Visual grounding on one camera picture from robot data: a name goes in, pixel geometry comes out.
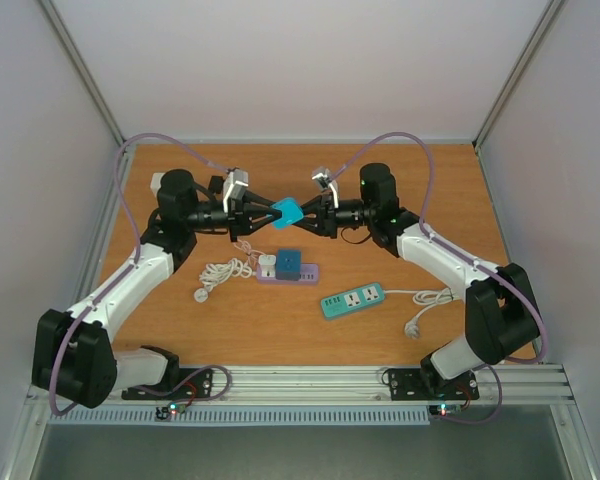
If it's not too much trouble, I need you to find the black power adapter with cable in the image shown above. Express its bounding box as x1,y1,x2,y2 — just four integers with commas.
208,175,225,198

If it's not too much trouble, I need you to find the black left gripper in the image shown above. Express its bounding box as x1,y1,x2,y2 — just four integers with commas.
186,190,283,243

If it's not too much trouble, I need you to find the white charger with cable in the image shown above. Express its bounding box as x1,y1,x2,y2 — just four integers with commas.
234,239,276,278

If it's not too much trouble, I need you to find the controller board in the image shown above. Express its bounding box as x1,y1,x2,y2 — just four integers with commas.
429,403,464,417
154,403,188,422

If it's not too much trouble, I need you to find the blue cube socket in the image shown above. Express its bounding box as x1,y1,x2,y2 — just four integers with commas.
275,249,302,281

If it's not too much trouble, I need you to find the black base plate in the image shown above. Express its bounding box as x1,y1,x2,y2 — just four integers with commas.
121,368,214,401
381,367,480,402

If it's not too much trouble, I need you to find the right controller board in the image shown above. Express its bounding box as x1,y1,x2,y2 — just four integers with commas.
429,403,464,417

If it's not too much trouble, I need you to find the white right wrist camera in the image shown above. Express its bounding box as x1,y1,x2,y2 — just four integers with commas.
311,166,340,209

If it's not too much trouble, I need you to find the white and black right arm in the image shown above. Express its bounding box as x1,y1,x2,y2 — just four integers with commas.
297,163,546,397

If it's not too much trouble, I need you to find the white purple strip cord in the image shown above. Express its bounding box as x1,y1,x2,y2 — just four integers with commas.
193,257,259,304

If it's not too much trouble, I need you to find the light blue adapter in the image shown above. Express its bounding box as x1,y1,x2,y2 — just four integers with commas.
271,197,304,230

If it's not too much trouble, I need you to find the slotted grey cable duct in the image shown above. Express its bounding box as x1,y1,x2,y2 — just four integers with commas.
48,405,430,427

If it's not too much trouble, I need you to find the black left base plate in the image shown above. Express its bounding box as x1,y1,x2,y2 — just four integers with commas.
121,368,214,401

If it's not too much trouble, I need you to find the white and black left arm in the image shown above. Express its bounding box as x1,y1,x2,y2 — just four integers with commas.
32,169,281,414

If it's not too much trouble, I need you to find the purple power strip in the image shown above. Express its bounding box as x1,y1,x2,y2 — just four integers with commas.
256,263,319,285

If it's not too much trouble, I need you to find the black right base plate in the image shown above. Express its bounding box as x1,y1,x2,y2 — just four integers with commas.
381,367,480,402

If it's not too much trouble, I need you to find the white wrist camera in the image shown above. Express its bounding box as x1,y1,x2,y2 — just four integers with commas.
222,168,249,213
311,166,340,209

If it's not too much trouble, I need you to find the left controller board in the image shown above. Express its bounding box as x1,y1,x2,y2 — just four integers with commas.
154,403,188,422

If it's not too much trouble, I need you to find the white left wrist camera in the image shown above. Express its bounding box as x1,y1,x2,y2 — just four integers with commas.
222,168,249,213

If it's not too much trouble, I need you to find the white tiger print plug adapter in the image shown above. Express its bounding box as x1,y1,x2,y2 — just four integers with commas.
150,172,165,197

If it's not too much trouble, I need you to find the teal power strip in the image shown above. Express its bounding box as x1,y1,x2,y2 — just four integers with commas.
320,283,386,321

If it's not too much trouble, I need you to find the white power strip cord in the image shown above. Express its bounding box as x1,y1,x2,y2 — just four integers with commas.
383,287,456,341

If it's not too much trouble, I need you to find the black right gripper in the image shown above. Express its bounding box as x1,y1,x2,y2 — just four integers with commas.
288,194,376,242

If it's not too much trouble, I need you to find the aluminium front rail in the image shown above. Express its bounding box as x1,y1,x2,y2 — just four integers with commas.
25,363,575,405

